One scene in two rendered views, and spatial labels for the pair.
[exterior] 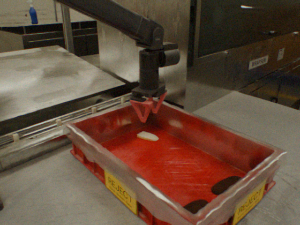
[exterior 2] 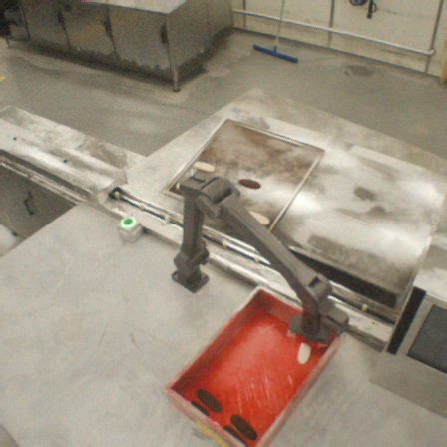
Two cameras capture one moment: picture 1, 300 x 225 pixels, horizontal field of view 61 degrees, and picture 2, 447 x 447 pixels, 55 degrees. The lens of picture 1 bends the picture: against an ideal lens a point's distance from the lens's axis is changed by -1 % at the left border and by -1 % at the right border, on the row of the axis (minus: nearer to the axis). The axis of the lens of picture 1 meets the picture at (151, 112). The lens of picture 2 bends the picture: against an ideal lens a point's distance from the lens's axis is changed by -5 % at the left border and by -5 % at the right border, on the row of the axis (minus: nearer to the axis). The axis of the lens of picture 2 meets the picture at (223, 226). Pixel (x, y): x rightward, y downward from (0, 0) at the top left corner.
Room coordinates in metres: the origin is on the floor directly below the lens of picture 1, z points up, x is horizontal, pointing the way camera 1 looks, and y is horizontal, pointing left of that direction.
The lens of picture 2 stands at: (0.41, -0.65, 2.11)
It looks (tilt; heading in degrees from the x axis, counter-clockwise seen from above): 45 degrees down; 82
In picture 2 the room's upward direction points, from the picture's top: 3 degrees counter-clockwise
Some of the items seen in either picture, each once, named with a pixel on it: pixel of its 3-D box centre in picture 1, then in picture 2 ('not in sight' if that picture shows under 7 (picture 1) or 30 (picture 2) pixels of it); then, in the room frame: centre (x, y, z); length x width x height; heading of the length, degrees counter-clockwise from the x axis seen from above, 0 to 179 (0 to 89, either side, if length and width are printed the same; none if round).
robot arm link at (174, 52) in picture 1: (158, 47); (328, 309); (0.76, -0.02, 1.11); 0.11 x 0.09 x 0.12; 129
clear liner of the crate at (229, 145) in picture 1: (163, 151); (256, 368); (0.57, -0.03, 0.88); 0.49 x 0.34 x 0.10; 41
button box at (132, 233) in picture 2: not in sight; (131, 231); (0.22, 0.66, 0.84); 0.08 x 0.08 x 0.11; 46
